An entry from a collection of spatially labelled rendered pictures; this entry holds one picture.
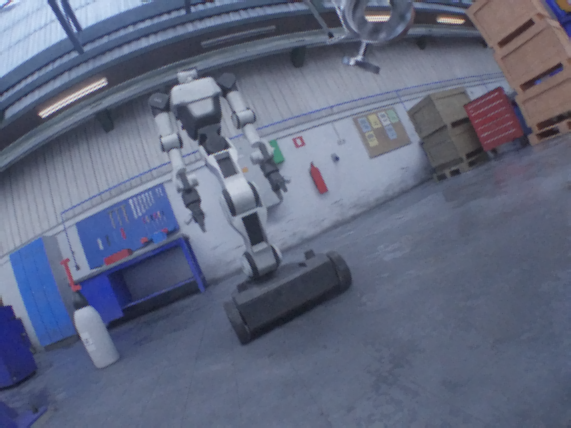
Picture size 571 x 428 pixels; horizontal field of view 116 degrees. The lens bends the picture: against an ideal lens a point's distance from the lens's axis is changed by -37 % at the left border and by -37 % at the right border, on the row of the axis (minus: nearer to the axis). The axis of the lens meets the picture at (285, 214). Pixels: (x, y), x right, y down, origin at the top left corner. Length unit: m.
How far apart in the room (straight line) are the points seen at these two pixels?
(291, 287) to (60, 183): 5.15
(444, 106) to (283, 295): 4.22
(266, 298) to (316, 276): 0.24
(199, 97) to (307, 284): 1.11
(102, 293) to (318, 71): 5.69
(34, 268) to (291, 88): 5.73
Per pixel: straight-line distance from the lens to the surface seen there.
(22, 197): 6.39
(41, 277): 5.24
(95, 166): 5.51
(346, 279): 1.31
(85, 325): 2.07
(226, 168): 1.45
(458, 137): 4.80
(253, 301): 1.19
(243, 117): 1.60
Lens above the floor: 0.41
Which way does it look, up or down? 2 degrees up
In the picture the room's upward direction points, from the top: 24 degrees counter-clockwise
